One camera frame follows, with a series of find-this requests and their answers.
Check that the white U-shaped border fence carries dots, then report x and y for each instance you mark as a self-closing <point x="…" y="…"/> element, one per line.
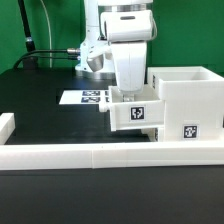
<point x="103" y="155"/>

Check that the white drawer box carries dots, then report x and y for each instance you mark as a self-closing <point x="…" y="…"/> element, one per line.
<point x="153" y="134"/>
<point x="144" y="112"/>

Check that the black pole with clamp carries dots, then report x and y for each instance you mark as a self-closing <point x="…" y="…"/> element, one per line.
<point x="30" y="62"/>

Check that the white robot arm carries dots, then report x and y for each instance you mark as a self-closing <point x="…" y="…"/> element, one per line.
<point x="94" y="35"/>

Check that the white fiducial marker sheet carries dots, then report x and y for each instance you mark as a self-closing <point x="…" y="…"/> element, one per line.
<point x="75" y="97"/>

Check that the white drawer cabinet frame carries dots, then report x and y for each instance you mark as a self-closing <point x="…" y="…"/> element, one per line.
<point x="194" y="103"/>

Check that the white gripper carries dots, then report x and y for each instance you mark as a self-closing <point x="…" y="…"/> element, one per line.
<point x="127" y="34"/>

